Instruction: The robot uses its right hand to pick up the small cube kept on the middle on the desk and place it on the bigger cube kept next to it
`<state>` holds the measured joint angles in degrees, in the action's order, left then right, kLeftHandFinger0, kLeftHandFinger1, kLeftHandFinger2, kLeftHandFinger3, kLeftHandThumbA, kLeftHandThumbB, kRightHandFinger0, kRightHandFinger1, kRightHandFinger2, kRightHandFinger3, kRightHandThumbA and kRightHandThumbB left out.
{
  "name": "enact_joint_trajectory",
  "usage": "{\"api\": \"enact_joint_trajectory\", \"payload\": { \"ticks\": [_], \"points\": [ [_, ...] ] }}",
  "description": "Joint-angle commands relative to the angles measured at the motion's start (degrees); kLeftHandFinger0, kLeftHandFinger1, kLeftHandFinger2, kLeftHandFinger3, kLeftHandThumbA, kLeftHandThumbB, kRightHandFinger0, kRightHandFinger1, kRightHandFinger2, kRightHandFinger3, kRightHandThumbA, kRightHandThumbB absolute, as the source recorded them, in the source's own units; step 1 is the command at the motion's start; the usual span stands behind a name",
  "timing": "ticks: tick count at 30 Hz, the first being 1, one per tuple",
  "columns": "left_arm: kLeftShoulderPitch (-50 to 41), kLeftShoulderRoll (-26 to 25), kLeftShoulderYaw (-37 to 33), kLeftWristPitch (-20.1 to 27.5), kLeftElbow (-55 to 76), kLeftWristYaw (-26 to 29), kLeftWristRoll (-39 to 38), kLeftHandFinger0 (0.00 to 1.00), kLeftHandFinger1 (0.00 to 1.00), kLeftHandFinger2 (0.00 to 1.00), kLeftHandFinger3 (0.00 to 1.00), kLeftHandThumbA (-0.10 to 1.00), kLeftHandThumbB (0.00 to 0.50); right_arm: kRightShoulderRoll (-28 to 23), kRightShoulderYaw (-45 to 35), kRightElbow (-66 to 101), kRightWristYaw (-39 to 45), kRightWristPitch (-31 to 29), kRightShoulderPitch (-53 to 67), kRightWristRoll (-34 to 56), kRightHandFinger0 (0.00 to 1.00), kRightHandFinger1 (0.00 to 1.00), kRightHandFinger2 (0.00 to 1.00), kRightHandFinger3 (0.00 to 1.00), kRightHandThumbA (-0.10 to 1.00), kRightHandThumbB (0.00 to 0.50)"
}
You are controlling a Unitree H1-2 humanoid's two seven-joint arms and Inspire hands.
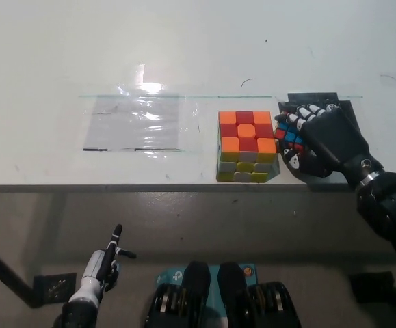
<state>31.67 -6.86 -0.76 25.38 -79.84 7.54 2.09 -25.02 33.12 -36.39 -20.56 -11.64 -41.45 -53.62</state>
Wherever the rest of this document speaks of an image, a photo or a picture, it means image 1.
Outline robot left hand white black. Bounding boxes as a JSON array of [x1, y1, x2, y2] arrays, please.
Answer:
[[68, 224, 137, 304]]

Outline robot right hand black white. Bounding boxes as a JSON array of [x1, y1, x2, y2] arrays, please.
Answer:
[[274, 102, 386, 187]]

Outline small studded multicolour puzzle cube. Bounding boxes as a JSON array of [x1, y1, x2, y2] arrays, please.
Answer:
[[274, 119, 311, 152]]

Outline black desk foot plate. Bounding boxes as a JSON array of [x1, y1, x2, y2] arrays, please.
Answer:
[[33, 272, 78, 305], [349, 271, 396, 304]]

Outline large orange red puzzle cube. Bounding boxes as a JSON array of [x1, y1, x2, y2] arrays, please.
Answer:
[[215, 110, 280, 184]]

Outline black desk leg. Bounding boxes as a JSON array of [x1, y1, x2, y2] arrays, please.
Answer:
[[0, 235, 38, 308]]

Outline black tape patch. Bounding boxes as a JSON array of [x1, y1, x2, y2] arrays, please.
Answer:
[[277, 92, 356, 129]]

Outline clear plastic sheet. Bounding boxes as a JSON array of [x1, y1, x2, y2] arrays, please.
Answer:
[[82, 94, 185, 153]]

